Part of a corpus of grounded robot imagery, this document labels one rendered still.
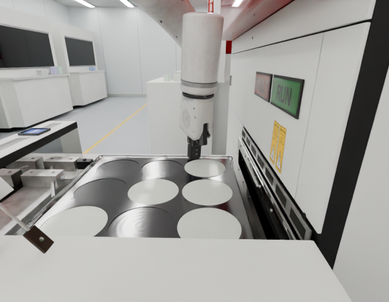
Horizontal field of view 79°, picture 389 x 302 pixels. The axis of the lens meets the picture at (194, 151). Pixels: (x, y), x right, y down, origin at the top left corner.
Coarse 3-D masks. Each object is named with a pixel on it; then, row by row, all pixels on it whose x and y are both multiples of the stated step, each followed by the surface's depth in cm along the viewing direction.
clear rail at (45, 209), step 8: (96, 160) 62; (88, 168) 57; (80, 176) 53; (72, 184) 50; (64, 192) 47; (56, 200) 44; (48, 208) 42; (40, 216) 40; (32, 224) 38; (16, 232) 35; (24, 232) 36
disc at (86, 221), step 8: (72, 208) 42; (80, 208) 42; (88, 208) 42; (96, 208) 42; (56, 216) 40; (64, 216) 40; (72, 216) 40; (80, 216) 40; (88, 216) 40; (96, 216) 40; (104, 216) 40; (48, 224) 38; (56, 224) 38; (64, 224) 38; (72, 224) 38; (80, 224) 38; (88, 224) 38; (96, 224) 38; (104, 224) 38; (48, 232) 36; (56, 232) 36; (64, 232) 36; (72, 232) 36; (80, 232) 36; (88, 232) 36; (96, 232) 36
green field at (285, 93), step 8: (280, 80) 35; (288, 80) 32; (280, 88) 35; (288, 88) 32; (296, 88) 29; (272, 96) 39; (280, 96) 35; (288, 96) 32; (296, 96) 29; (280, 104) 35; (288, 104) 32; (296, 104) 29
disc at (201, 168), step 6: (192, 162) 60; (198, 162) 60; (204, 162) 60; (210, 162) 61; (216, 162) 61; (186, 168) 57; (192, 168) 57; (198, 168) 57; (204, 168) 57; (210, 168) 57; (216, 168) 57; (222, 168) 57; (192, 174) 54; (198, 174) 54; (204, 174) 54; (210, 174) 54; (216, 174) 54
